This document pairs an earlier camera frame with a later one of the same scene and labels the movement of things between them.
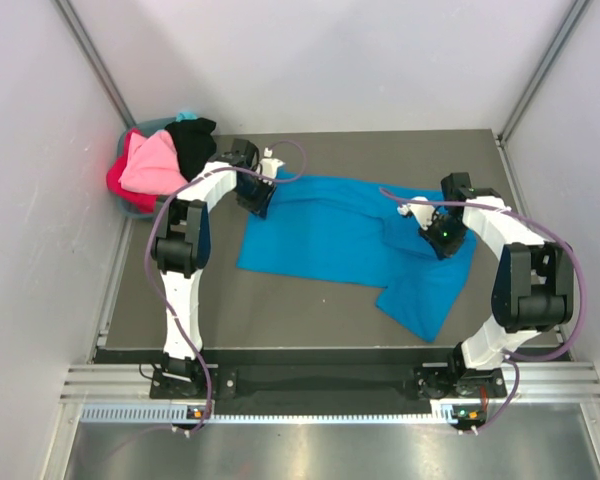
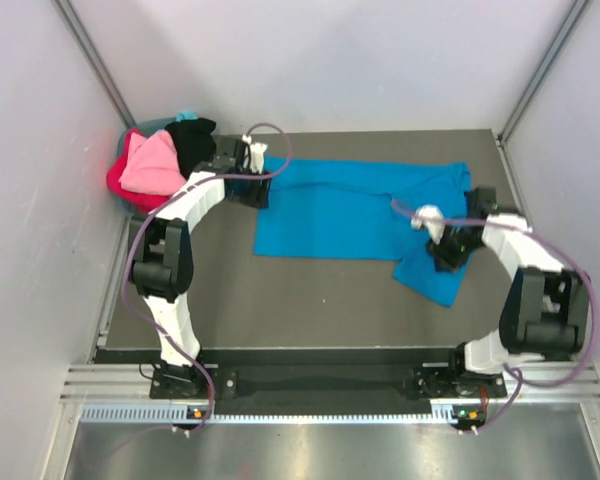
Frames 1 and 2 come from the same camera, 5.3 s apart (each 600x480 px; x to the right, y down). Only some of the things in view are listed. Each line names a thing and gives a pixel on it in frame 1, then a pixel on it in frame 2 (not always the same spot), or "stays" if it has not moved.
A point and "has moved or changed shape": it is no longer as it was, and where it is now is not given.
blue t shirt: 326,231 has moved or changed shape
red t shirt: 143,202 stays
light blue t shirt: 186,116 stays
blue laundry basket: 144,126 stays
